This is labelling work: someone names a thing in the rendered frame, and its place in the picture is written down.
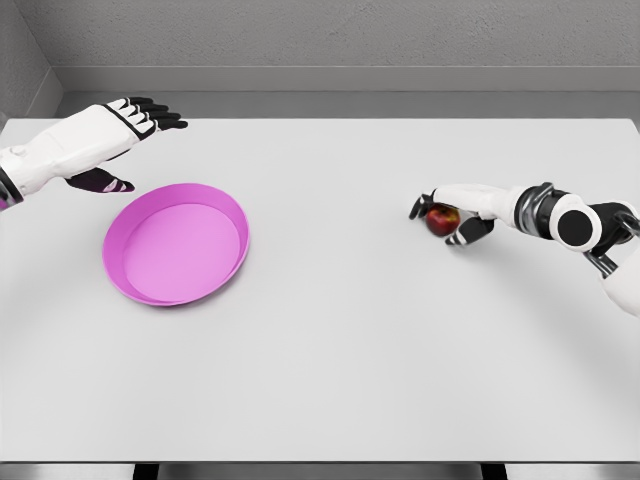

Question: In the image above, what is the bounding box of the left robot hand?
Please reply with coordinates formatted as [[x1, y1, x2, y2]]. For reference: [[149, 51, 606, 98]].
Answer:
[[41, 96, 189, 194]]

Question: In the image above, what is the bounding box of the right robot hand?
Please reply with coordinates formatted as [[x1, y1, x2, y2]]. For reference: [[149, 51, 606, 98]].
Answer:
[[408, 183, 514, 247]]

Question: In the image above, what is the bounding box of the red apple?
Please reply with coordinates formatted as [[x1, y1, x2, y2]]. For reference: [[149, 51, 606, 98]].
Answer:
[[425, 202, 461, 237]]

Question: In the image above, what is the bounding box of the pink plate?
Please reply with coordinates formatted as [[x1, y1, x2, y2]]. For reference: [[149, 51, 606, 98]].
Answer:
[[102, 182, 251, 307]]

